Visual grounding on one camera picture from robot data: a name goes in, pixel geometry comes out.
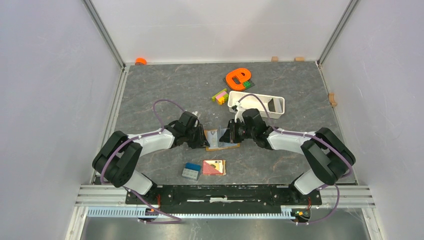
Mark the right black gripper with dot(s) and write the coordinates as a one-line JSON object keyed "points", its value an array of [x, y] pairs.
{"points": [[230, 135]]}

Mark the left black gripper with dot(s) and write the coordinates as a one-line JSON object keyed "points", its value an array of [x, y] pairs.
{"points": [[201, 141]]}

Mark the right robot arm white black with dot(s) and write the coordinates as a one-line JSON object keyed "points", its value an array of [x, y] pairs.
{"points": [[328, 157]]}

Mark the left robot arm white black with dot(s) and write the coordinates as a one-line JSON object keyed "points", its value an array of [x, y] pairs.
{"points": [[117, 160]]}

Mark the red playing card deck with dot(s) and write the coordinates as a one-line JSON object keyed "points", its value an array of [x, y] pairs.
{"points": [[214, 167]]}

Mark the blue grey toy brick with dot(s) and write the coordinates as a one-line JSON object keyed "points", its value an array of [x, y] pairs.
{"points": [[191, 171]]}

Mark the colourful toy brick stack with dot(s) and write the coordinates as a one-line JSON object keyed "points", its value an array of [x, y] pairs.
{"points": [[221, 97]]}

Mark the green toy brick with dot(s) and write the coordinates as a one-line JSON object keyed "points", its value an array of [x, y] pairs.
{"points": [[247, 84]]}

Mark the white plastic tray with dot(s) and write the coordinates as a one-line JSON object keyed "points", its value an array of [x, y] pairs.
{"points": [[275, 105]]}

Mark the orange plastic letter e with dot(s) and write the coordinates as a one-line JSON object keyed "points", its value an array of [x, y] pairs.
{"points": [[238, 79]]}

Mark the orange tape roll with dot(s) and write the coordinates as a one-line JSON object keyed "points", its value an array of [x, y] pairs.
{"points": [[140, 61]]}

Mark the wooden block right side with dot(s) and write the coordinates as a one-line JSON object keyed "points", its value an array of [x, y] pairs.
{"points": [[332, 100]]}

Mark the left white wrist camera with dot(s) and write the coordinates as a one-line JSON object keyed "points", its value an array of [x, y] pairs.
{"points": [[196, 113]]}

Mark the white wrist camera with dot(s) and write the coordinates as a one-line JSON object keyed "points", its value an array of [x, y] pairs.
{"points": [[238, 110], [196, 113]]}

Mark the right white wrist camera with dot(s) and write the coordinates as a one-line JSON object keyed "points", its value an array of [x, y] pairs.
{"points": [[238, 110]]}

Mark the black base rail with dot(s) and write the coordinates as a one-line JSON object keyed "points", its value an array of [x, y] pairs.
{"points": [[229, 198]]}

